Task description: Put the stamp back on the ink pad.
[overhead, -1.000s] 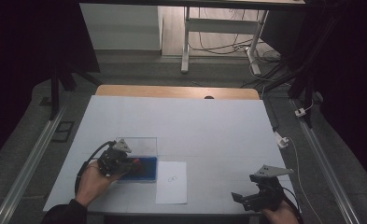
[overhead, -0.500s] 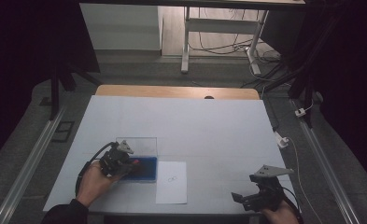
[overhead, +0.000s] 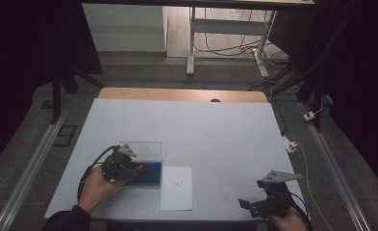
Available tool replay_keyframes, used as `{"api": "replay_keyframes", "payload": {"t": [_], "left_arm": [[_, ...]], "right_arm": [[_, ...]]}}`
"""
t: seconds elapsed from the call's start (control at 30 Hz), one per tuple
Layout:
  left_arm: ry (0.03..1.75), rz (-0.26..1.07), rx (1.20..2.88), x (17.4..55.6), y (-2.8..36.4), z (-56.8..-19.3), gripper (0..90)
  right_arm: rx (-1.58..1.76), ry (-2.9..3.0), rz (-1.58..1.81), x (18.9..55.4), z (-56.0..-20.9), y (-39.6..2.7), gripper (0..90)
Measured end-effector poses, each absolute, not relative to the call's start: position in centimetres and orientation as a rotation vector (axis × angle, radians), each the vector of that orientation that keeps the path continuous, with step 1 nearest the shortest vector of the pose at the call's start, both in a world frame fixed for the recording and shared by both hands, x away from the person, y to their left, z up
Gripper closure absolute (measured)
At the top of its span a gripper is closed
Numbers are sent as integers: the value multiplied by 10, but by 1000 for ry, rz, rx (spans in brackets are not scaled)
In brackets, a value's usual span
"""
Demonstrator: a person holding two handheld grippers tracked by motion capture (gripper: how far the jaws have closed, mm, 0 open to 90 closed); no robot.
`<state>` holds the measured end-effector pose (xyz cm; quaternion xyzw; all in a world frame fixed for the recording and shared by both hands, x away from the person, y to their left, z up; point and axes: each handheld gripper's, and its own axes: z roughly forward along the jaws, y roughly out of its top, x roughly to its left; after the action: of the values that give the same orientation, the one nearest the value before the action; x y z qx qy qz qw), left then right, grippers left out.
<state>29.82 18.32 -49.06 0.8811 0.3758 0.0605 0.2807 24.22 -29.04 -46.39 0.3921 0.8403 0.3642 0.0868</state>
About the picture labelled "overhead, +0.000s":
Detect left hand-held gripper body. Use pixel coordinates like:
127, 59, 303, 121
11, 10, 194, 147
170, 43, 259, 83
101, 142, 138, 182

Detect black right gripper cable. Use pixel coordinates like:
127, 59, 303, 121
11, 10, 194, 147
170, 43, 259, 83
288, 192, 314, 231

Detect black curtain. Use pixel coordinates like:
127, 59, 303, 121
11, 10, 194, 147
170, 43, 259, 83
0, 0, 105, 176
268, 0, 378, 197

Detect white table cover sheet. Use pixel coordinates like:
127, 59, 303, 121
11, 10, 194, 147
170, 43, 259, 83
44, 97, 307, 223

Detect person's left hand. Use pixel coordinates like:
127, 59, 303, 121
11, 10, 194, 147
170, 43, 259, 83
77, 164, 127, 215

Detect long white cable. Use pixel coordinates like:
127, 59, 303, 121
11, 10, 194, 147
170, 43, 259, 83
294, 140, 336, 231

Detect aluminium floor rail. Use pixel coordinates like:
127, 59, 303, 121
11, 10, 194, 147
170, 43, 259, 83
299, 101, 373, 231
0, 107, 69, 231

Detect black floor cable bundle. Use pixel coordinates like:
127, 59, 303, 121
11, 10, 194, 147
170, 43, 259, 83
194, 8, 290, 65

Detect white power adapter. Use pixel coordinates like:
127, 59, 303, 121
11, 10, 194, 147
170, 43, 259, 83
282, 135, 298, 154

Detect blue ink pad clear-lid case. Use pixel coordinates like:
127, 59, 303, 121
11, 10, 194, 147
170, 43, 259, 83
118, 141, 164, 189

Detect black tripod stand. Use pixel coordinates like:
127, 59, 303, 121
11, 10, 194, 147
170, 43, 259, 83
49, 62, 107, 125

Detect black floor socket plate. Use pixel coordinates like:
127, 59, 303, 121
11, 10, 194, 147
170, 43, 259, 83
52, 123, 78, 148

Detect person's right hand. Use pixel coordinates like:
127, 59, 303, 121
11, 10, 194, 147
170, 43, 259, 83
268, 206, 310, 231

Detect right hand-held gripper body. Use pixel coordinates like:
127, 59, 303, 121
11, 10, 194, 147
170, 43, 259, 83
249, 169, 303, 219

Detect white paper sheet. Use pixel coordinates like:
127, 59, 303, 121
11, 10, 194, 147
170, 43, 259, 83
160, 166, 194, 212

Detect white desk frame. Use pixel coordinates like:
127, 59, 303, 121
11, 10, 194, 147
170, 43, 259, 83
186, 5, 278, 79

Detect white cabinet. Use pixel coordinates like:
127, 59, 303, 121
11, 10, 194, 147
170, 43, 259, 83
82, 3, 168, 53

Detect black metal stand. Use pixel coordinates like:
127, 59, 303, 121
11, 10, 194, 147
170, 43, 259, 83
248, 0, 356, 133

